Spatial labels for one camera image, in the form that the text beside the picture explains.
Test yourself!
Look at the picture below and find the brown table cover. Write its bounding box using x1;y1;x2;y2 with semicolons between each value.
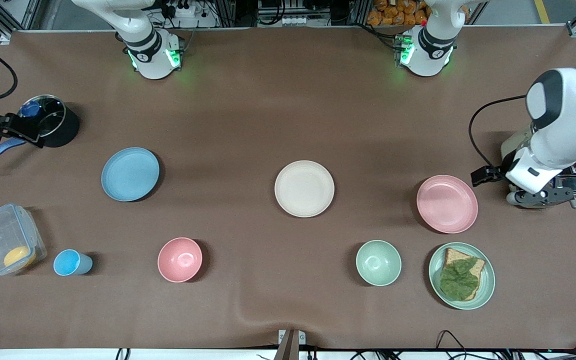
0;26;576;351

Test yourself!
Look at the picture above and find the black cooking pot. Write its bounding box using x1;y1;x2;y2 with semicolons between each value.
18;95;81;149

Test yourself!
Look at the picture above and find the glass lid with blue knob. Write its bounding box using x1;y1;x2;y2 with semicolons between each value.
19;95;67;139

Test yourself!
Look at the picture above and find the brown bread slice on plate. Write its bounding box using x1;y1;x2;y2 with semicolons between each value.
440;247;487;301

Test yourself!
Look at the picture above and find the green plate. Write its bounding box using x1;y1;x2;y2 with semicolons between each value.
428;242;496;311

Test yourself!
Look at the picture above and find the pink plate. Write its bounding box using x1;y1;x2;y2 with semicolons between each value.
416;174;479;235

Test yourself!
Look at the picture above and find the blue plate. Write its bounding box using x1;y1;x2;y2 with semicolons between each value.
100;147;161;203

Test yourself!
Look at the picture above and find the bag of orange snacks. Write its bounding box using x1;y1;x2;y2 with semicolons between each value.
366;0;430;27

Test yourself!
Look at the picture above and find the green bowl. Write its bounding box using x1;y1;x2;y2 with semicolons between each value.
355;240;402;287

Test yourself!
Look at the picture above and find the blue cup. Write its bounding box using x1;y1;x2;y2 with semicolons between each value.
53;249;94;277

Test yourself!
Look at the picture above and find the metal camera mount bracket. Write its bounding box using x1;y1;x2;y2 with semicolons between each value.
274;329;307;360

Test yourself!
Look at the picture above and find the beige plate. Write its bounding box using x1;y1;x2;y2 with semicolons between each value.
274;160;336;219

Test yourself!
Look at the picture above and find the green lettuce leaf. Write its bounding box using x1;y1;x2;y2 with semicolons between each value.
439;257;480;302

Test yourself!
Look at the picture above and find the black looped floor cable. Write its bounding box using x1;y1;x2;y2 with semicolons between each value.
435;329;470;354

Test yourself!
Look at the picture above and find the white power strip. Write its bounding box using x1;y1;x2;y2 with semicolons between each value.
165;0;200;20

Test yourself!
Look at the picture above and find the pink bowl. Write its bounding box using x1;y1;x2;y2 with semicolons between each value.
157;237;203;284

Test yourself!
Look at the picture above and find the orange food piece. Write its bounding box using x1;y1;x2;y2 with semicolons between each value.
3;245;37;269

